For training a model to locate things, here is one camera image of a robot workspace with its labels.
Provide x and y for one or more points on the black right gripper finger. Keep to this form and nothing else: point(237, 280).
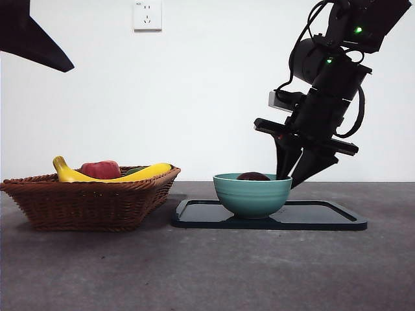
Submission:
point(313, 166)
point(286, 160)

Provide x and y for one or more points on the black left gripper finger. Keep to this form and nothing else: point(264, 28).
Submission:
point(22, 35)

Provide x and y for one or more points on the dark purple plum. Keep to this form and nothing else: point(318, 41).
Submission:
point(253, 177)

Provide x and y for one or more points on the teal ribbed bowl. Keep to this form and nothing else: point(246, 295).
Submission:
point(253, 197)

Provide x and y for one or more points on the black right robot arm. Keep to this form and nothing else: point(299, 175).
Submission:
point(340, 77)

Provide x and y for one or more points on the dark rectangular tray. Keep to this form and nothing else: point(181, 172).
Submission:
point(201, 217)

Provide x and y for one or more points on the green vegetable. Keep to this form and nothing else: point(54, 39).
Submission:
point(133, 171)

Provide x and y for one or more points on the red bell pepper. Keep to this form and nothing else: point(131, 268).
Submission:
point(99, 168)

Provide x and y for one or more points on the yellow banana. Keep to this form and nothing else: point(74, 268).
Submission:
point(97, 179)

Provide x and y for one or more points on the brown wicker basket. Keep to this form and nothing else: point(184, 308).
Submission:
point(84, 207)

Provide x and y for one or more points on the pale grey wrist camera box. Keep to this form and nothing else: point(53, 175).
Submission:
point(278, 102)

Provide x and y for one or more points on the white wall socket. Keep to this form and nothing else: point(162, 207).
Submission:
point(147, 16)

